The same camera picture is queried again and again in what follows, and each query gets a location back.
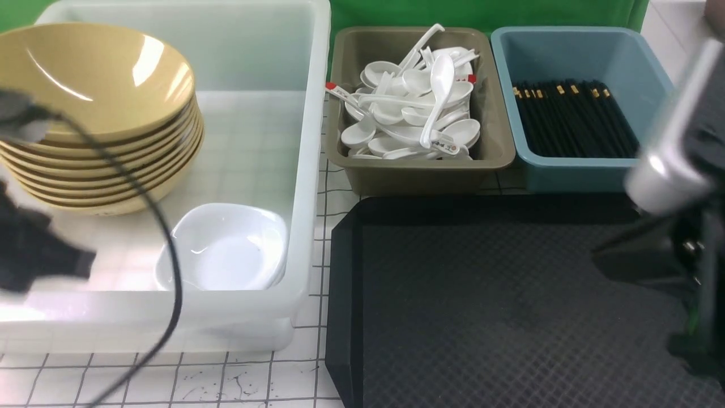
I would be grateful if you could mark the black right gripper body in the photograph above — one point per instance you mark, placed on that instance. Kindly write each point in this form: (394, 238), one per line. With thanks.
(681, 256)

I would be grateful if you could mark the pile of white spoons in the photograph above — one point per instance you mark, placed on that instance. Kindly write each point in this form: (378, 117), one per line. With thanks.
(399, 99)

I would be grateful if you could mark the red patterned white spoon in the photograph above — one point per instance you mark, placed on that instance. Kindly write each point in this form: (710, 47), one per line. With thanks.
(343, 95)

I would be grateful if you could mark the white sauce dish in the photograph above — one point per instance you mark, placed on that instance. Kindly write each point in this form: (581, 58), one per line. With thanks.
(225, 246)

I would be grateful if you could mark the black serving tray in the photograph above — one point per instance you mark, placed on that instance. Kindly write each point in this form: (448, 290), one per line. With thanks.
(492, 301)

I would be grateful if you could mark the bundle of black chopsticks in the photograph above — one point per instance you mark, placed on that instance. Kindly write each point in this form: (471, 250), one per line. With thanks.
(574, 119)

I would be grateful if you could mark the olive green spoon bin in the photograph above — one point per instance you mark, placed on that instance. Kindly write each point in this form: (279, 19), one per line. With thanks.
(354, 48)

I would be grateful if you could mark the blue chopstick bin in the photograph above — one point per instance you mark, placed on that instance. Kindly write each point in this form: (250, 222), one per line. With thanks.
(618, 57)

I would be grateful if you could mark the stack of yellow bowls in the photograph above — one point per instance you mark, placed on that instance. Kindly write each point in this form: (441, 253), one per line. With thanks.
(79, 180)

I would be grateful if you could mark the white ceramic soup spoon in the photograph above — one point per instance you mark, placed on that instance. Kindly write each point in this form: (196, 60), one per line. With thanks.
(442, 77)

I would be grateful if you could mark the large translucent white tub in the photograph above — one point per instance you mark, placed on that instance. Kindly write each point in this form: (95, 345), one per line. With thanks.
(260, 69)

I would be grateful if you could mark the yellow noodle bowl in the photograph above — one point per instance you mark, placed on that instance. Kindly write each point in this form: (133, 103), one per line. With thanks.
(115, 81)

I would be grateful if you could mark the silver right arm link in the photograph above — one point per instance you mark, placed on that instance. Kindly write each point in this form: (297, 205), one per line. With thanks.
(683, 162)

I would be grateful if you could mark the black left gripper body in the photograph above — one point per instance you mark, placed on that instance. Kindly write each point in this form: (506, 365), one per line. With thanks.
(30, 250)

